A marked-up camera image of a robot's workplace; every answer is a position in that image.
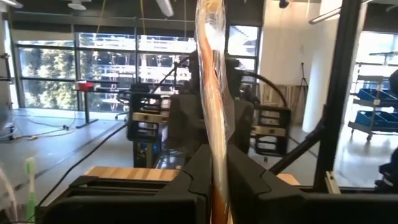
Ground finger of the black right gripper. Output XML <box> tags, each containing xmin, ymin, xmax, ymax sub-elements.
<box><xmin>251</xmin><ymin>105</ymin><xmax>292</xmax><ymax>157</ymax></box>
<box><xmin>126</xmin><ymin>91</ymin><xmax>171</xmax><ymax>142</ymax></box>

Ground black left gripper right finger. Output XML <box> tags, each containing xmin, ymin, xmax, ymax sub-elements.
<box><xmin>226</xmin><ymin>144</ymin><xmax>398</xmax><ymax>224</ymax></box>

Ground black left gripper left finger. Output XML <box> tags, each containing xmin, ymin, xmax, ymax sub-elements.
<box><xmin>35</xmin><ymin>144</ymin><xmax>215</xmax><ymax>224</ymax></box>

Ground orange toothbrush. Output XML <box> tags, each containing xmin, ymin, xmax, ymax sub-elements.
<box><xmin>194</xmin><ymin>0</ymin><xmax>236</xmax><ymax>224</ymax></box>

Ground green toothbrush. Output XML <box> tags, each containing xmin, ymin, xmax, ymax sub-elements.
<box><xmin>25</xmin><ymin>156</ymin><xmax>37</xmax><ymax>222</ymax></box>

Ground computer tower with lights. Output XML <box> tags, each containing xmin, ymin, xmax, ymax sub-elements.
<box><xmin>132</xmin><ymin>139</ymin><xmax>170</xmax><ymax>169</ymax></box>

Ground wooden panels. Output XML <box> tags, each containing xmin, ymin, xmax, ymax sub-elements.
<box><xmin>260</xmin><ymin>83</ymin><xmax>308</xmax><ymax>125</ymax></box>

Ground black-legged office table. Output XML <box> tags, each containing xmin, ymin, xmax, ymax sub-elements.
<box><xmin>73</xmin><ymin>88</ymin><xmax>131</xmax><ymax>129</ymax></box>

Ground silver aluminium extrusion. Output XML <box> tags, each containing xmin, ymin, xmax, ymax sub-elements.
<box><xmin>324</xmin><ymin>170</ymin><xmax>342</xmax><ymax>195</ymax></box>

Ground black tripod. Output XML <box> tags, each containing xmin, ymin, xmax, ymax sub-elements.
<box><xmin>297</xmin><ymin>62</ymin><xmax>309</xmax><ymax>94</ymax></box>

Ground red box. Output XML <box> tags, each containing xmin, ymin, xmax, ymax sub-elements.
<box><xmin>75</xmin><ymin>81</ymin><xmax>95</xmax><ymax>92</ymax></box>

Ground cart with blue bins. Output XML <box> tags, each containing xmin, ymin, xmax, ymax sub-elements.
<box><xmin>347</xmin><ymin>51</ymin><xmax>398</xmax><ymax>141</ymax></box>

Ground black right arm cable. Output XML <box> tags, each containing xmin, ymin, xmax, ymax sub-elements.
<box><xmin>244</xmin><ymin>70</ymin><xmax>289</xmax><ymax>108</ymax></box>

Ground thick black floor cable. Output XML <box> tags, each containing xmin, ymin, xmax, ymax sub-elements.
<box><xmin>36</xmin><ymin>123</ymin><xmax>129</xmax><ymax>208</ymax></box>

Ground yellow extension cable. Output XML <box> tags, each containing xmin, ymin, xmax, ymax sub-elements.
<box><xmin>9</xmin><ymin>124</ymin><xmax>77</xmax><ymax>141</ymax></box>

